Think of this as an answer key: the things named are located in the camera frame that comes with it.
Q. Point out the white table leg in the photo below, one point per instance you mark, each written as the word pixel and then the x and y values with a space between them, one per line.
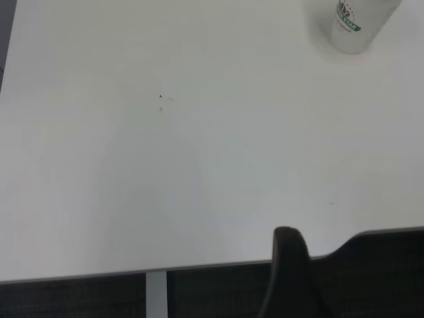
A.
pixel 156 295

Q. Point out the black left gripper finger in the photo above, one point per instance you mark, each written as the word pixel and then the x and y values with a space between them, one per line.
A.
pixel 291 265

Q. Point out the white paper coffee cup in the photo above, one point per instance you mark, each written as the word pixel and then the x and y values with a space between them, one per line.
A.
pixel 354 30

